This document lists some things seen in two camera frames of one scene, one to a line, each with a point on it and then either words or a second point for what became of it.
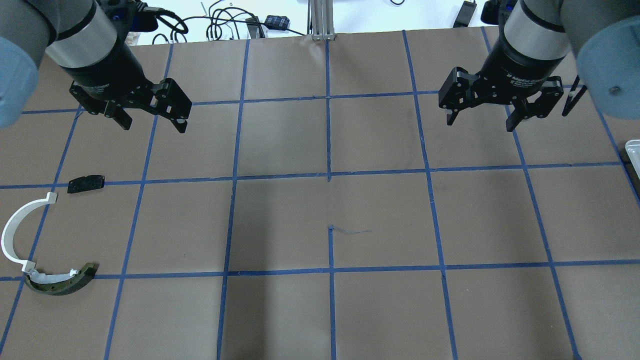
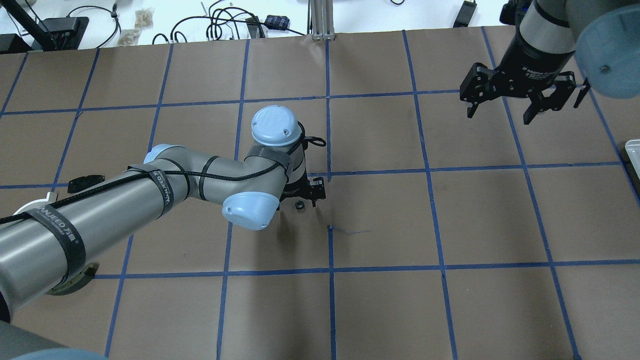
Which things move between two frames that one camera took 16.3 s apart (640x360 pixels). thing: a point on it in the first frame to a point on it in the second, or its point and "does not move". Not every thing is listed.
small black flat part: x=89 y=182 does not move
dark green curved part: x=59 y=284 does not move
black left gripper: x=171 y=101 to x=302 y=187
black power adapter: x=466 y=13 does not move
